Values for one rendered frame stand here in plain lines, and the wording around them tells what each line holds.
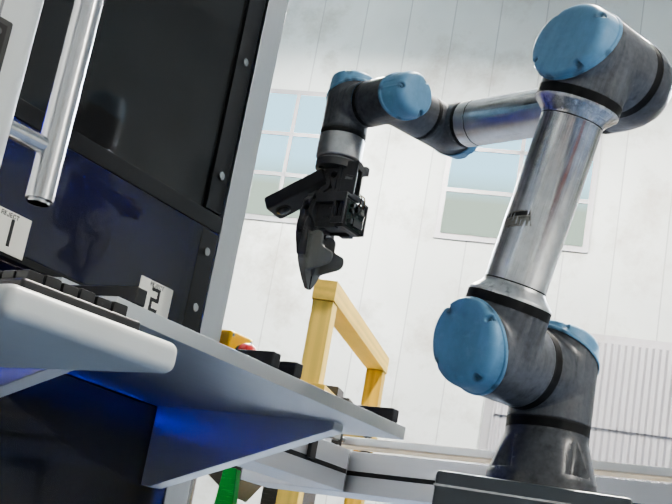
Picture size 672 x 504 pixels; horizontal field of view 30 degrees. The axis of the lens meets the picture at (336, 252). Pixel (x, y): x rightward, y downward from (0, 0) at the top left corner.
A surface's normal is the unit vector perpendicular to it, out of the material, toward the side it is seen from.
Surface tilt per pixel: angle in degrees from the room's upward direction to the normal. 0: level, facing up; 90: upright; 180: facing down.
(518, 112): 110
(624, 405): 90
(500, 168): 90
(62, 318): 90
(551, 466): 72
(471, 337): 97
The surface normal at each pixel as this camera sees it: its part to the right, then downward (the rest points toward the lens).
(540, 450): -0.19, -0.58
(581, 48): -0.66, -0.43
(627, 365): -0.22, -0.30
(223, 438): -0.50, -0.32
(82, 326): 0.77, -0.04
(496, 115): -0.73, 0.04
